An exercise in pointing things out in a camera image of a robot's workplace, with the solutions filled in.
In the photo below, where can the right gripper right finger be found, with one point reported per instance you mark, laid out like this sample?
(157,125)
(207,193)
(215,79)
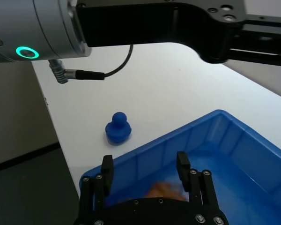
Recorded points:
(183,168)

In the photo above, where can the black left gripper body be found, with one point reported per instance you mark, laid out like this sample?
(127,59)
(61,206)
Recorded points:
(154,22)

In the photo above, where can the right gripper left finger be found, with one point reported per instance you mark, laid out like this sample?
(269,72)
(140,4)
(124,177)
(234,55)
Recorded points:
(107,171)

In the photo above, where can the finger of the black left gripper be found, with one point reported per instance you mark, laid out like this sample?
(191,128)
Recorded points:
(264,37)

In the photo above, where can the orange object in bin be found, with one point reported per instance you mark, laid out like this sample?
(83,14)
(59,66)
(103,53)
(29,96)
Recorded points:
(165,191)

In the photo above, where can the blue toy duck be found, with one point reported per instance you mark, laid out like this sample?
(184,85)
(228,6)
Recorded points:
(118,131)

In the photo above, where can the blue plastic bin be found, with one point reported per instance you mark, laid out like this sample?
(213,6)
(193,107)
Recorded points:
(236,164)

